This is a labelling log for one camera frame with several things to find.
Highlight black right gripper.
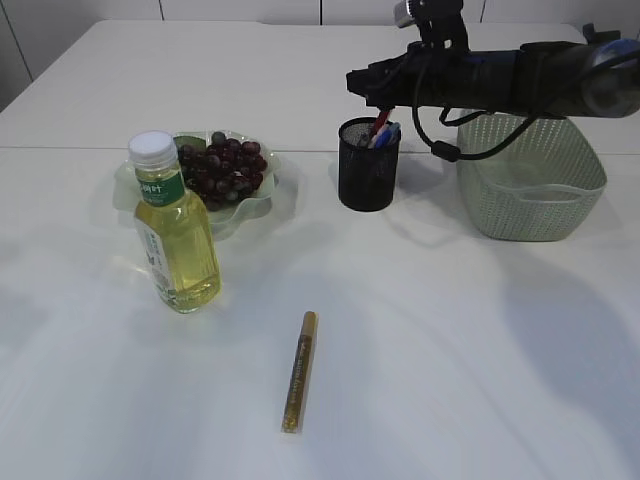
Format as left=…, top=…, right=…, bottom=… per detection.
left=346, top=42, right=470, bottom=109

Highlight black mesh pen holder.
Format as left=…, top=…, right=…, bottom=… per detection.
left=337, top=117, right=402, bottom=212

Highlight blue scissors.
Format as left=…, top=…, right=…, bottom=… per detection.
left=373, top=122, right=401, bottom=149

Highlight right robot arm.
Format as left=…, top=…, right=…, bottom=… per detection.
left=346, top=17, right=639, bottom=118

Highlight green wavy glass plate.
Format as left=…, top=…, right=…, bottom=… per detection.
left=112, top=129, right=282, bottom=244

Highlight yellow tea bottle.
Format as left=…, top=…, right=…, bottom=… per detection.
left=128, top=131, right=221, bottom=313

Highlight red glitter pen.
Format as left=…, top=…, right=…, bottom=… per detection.
left=368, top=110, right=391, bottom=146

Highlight gold glitter pen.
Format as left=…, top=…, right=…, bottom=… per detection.
left=281, top=311, right=319, bottom=434

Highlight green woven plastic basket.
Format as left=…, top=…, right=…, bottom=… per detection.
left=457, top=119, right=607, bottom=242

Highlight purple grape bunch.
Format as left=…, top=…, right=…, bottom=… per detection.
left=174, top=131, right=268, bottom=212

